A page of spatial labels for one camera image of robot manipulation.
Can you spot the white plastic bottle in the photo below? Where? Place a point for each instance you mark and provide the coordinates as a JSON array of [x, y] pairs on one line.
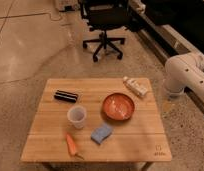
[[135, 87]]

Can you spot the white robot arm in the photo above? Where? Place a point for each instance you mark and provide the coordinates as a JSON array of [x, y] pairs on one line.
[[185, 70]]

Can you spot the orange ceramic bowl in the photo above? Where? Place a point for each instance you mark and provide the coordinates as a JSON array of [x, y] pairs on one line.
[[118, 106]]

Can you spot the translucent plastic cup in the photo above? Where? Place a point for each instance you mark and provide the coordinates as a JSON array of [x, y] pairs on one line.
[[77, 116]]

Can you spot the wooden table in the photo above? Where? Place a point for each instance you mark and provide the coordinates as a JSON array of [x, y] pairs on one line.
[[96, 120]]

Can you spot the black rectangular case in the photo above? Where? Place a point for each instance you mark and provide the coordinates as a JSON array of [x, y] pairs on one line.
[[66, 96]]

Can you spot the blue sponge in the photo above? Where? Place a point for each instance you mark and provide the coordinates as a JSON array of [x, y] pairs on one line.
[[101, 133]]

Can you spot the orange toy carrot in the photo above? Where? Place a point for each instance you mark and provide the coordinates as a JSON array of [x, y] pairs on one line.
[[72, 147]]

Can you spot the black office chair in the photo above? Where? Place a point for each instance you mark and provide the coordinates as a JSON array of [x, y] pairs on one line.
[[105, 15]]

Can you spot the white device on floor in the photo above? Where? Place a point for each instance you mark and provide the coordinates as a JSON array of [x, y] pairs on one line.
[[64, 5]]

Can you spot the long workbench at right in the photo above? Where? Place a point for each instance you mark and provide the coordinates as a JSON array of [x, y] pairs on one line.
[[173, 38]]

